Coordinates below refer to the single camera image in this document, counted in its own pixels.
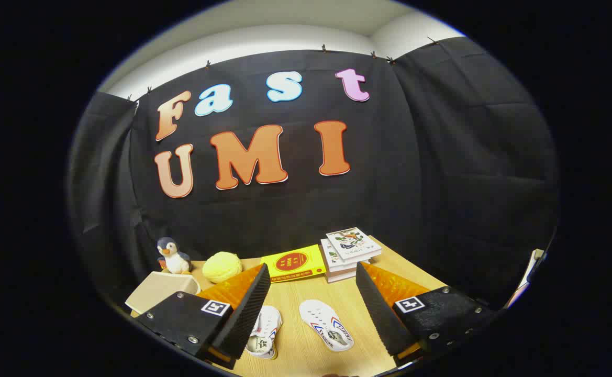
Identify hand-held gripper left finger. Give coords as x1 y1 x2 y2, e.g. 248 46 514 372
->
135 263 272 370

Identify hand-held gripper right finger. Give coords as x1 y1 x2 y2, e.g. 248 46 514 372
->
355 261 497 367

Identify penguin plush toy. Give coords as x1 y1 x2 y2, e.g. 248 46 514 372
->
157 237 193 275

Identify yellow round plush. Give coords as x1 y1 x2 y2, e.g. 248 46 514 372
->
202 251 243 284

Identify yellow book with red circle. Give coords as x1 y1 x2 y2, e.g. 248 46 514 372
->
260 244 327 283

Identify white canvas shoe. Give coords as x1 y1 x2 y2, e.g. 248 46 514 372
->
244 305 283 360
299 299 354 352

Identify beige fabric storage box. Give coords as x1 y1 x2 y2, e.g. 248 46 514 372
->
125 271 202 316

